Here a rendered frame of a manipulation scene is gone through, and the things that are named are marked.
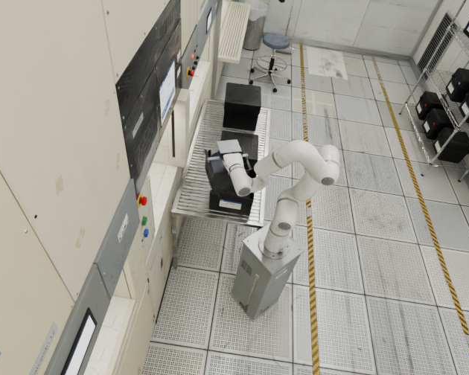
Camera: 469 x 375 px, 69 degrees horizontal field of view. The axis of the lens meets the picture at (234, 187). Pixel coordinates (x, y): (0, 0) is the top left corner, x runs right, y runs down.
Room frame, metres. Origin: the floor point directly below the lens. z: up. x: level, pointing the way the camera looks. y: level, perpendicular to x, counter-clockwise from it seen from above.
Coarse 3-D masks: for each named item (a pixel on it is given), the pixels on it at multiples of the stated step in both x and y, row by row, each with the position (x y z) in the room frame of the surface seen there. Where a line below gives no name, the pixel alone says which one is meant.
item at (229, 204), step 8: (232, 192) 1.54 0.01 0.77; (216, 200) 1.37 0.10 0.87; (224, 200) 1.37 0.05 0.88; (232, 200) 1.37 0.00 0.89; (240, 200) 1.37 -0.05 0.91; (248, 200) 1.37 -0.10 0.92; (208, 208) 1.37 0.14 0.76; (216, 208) 1.37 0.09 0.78; (224, 208) 1.37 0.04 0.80; (232, 208) 1.37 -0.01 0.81; (240, 208) 1.37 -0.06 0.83; (248, 208) 1.37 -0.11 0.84
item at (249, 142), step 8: (224, 136) 2.00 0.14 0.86; (232, 136) 2.02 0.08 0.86; (240, 136) 2.03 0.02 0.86; (248, 136) 2.05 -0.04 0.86; (256, 136) 2.07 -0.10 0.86; (240, 144) 1.94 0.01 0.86; (248, 144) 1.95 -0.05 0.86; (256, 144) 1.97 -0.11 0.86; (248, 152) 1.87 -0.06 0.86; (256, 152) 1.89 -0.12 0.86; (256, 160) 1.81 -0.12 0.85
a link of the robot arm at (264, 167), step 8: (272, 152) 1.21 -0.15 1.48; (264, 160) 1.18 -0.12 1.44; (272, 160) 1.16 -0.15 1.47; (256, 168) 1.17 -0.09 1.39; (264, 168) 1.15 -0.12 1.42; (272, 168) 1.15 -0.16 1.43; (280, 168) 1.15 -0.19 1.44; (264, 176) 1.15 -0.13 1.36; (256, 184) 1.21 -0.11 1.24; (264, 184) 1.18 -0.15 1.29
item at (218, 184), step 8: (224, 144) 1.44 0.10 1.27; (232, 144) 1.45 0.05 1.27; (208, 152) 1.48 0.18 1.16; (224, 152) 1.38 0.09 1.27; (232, 152) 1.39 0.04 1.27; (240, 152) 1.53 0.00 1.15; (208, 160) 1.38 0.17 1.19; (248, 160) 1.45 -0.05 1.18; (208, 168) 1.39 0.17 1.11; (248, 168) 1.39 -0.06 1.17; (208, 176) 1.38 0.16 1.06; (216, 176) 1.30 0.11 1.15; (224, 176) 1.32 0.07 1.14; (216, 184) 1.30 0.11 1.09; (224, 184) 1.32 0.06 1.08; (232, 184) 1.34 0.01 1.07; (216, 192) 1.30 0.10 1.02; (224, 192) 1.32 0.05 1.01
